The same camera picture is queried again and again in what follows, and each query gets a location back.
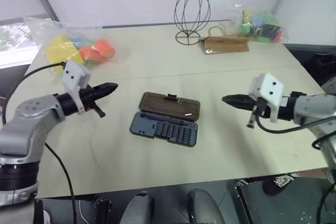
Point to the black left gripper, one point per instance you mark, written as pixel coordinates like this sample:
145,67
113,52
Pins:
89,100

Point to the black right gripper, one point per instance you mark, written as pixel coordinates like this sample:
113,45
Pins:
262,111

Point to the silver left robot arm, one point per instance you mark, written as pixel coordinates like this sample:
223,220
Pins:
29,121

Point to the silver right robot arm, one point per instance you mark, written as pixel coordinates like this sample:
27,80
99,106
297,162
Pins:
307,111

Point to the screwdriver bit case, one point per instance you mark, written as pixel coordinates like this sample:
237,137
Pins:
168,127

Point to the orange foam cylinder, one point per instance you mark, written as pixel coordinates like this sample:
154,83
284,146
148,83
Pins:
89,54
105,48

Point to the clear bag with orange cylinders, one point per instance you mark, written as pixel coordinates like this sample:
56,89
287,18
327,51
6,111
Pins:
78,43

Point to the yellow foam block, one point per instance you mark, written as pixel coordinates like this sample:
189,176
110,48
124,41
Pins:
63,52

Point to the brown paper bag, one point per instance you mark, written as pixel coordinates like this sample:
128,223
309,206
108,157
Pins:
225,45

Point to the red foam block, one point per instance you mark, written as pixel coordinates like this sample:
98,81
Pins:
278,36

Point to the black foam block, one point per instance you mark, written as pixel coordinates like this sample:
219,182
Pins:
270,31

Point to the clear bag with green blocks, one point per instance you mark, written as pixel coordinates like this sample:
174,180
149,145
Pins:
260,24

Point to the blue foam block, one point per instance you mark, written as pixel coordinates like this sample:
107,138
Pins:
258,20

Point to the large green foam block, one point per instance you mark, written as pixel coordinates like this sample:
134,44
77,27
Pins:
269,18

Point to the black and white shoe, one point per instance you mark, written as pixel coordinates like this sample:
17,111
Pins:
279,183

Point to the grey rounded shape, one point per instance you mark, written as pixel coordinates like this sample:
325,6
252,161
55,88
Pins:
204,207
137,208

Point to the black equipment case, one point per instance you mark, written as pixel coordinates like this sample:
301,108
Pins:
283,205

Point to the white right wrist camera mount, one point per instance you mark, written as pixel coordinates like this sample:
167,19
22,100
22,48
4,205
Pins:
269,87

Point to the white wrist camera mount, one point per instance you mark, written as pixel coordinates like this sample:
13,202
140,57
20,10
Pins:
269,87
73,73

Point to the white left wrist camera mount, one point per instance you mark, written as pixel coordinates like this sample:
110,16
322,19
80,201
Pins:
73,73

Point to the black metal bracket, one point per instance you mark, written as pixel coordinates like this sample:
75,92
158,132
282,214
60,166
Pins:
103,212

